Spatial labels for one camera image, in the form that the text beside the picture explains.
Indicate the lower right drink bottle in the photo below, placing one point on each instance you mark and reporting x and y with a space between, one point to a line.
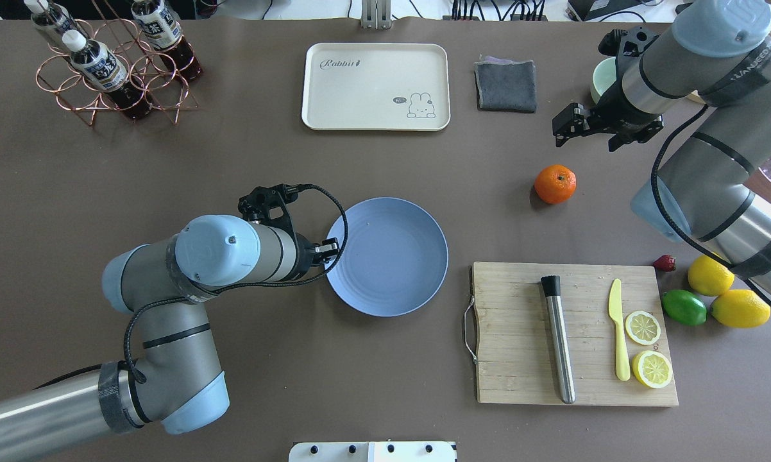
159 25

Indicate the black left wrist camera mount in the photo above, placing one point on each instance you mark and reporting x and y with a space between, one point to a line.
268 206

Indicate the blue round plate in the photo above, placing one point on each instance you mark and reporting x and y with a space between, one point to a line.
396 258

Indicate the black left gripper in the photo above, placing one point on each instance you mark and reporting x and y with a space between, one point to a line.
304 252

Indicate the orange fruit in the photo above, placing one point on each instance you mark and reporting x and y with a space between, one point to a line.
555 184

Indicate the light green bowl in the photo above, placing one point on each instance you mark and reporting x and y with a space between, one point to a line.
604 76

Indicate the thick lemon half slice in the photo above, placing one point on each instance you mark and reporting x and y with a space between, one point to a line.
652 369

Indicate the lower left drink bottle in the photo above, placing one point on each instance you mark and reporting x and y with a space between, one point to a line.
52 21

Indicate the grey folded cloth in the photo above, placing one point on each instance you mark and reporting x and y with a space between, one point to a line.
506 85

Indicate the copper wire bottle rack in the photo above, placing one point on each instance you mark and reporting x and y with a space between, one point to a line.
125 57

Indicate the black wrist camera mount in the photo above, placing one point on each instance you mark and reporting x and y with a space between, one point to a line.
268 206
626 46

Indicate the green lime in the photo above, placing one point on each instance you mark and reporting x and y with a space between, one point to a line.
684 307

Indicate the yellow plastic knife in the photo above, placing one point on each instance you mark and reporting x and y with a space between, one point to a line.
615 312

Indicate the cream rabbit tray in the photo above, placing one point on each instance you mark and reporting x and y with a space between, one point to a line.
376 86

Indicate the drink bottle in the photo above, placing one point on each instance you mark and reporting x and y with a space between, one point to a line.
103 70
52 21
159 25

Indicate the top drink bottle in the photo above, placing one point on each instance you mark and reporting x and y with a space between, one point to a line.
103 70

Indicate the upper yellow lemon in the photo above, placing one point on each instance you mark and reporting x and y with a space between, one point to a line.
708 277

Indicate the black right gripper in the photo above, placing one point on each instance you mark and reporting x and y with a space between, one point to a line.
618 109

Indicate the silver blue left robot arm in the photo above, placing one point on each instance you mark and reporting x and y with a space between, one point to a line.
171 372

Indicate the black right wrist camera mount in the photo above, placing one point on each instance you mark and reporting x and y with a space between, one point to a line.
626 46

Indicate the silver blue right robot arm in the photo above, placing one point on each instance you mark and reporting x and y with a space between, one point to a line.
722 51

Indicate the steel muddler black tip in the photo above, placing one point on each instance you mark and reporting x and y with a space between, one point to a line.
551 286

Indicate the red strawberry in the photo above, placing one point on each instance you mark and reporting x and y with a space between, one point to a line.
666 263

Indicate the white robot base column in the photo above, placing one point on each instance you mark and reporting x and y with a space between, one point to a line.
421 450

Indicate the yellow lemon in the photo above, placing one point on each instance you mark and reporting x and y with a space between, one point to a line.
708 277
740 308

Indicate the lower yellow lemon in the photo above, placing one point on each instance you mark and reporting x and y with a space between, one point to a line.
740 308

